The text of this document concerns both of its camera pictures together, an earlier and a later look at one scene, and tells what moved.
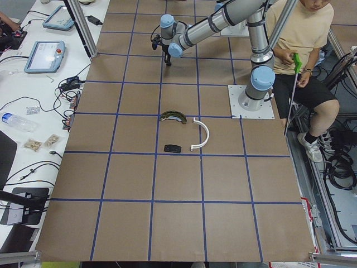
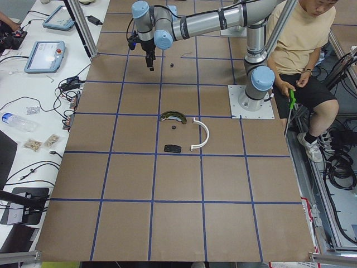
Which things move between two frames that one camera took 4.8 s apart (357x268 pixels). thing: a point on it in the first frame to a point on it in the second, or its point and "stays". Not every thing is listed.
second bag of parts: [53, 138] stays
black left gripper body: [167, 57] to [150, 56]
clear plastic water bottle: [19, 123] stays
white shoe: [313, 150] stays
